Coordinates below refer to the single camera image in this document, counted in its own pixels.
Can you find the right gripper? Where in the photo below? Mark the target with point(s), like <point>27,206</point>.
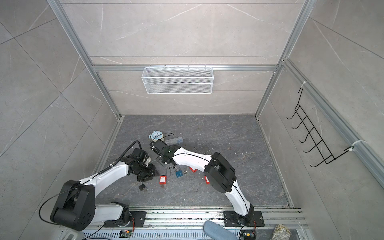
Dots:
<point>160,158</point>

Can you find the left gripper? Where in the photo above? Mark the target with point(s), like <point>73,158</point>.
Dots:
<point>152,173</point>

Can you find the small black padlock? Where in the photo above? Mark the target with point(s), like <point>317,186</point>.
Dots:
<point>143,187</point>

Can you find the red padlock long shackle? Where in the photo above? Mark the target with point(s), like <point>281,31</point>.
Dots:
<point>163,179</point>

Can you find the blue padlock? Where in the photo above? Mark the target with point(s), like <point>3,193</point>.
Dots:
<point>178,172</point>

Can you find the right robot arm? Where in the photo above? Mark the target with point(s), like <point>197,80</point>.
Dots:
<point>219,172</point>

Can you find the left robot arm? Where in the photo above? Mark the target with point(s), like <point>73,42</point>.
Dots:
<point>76,207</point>

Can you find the blue slipper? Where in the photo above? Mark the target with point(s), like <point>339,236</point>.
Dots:
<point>217,232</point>

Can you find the patterned shoe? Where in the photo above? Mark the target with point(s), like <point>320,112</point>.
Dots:
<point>281,232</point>

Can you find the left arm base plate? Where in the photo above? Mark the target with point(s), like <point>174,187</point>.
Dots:
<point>135,219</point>

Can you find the aluminium rail front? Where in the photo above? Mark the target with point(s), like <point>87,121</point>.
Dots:
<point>172,218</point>

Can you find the white wire basket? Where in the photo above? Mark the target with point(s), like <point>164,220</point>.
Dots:
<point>178,80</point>

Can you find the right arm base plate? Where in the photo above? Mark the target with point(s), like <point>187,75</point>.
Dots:
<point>254,219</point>

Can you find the black wire hook rack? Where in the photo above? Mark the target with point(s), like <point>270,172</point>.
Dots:
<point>314,135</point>

